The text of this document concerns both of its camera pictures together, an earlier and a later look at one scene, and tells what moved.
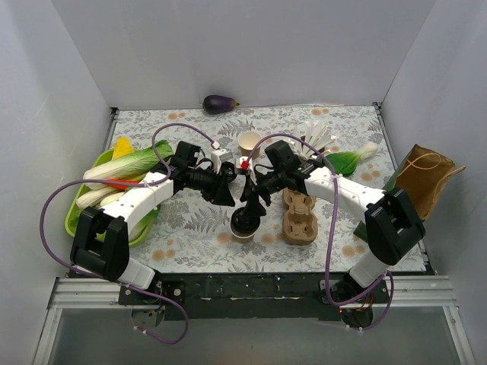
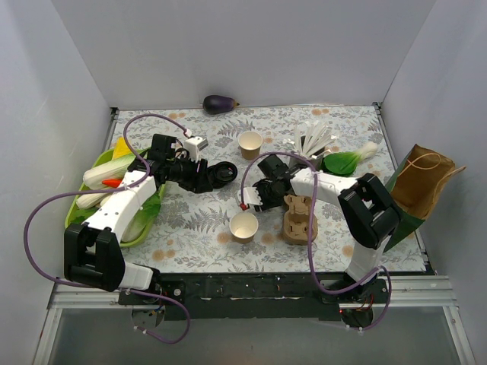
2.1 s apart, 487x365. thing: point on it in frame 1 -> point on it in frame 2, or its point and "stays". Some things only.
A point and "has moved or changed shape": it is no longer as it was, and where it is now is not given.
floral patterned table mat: (268, 189) stays
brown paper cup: (247, 141) stays
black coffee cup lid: (243, 223) has moved or changed shape
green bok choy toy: (345, 163) stays
